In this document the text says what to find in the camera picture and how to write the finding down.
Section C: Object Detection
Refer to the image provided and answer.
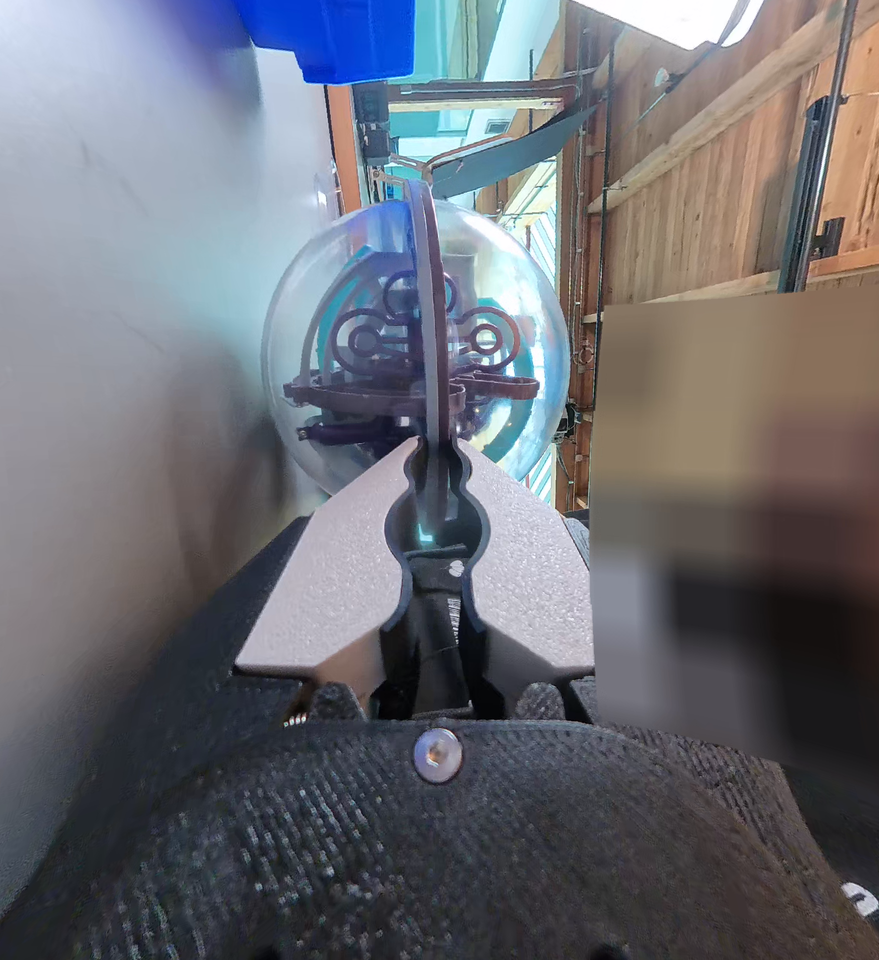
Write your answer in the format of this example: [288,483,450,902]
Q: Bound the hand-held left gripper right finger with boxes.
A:
[453,441,597,714]

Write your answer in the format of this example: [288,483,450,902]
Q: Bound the person's black printed hoodie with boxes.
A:
[408,551,879,960]

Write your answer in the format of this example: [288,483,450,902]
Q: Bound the blue plastic bin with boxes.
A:
[233,0,417,86]

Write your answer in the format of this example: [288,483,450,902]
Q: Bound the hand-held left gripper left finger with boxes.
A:
[235,437,422,714]

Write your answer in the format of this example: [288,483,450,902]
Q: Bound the clear maze ball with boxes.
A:
[261,180,573,550]

